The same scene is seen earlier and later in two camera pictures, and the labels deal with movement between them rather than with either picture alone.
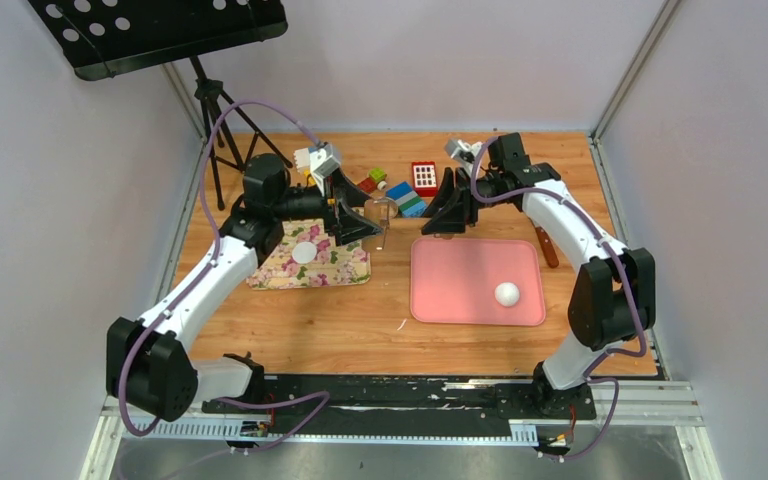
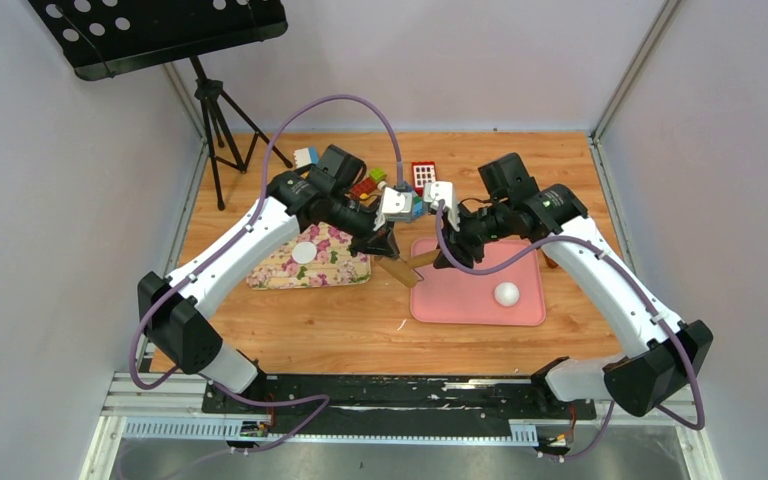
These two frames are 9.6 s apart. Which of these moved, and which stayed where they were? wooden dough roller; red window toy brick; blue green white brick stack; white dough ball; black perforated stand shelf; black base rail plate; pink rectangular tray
Moved: wooden dough roller
Stayed: black perforated stand shelf; white dough ball; blue green white brick stack; pink rectangular tray; black base rail plate; red window toy brick
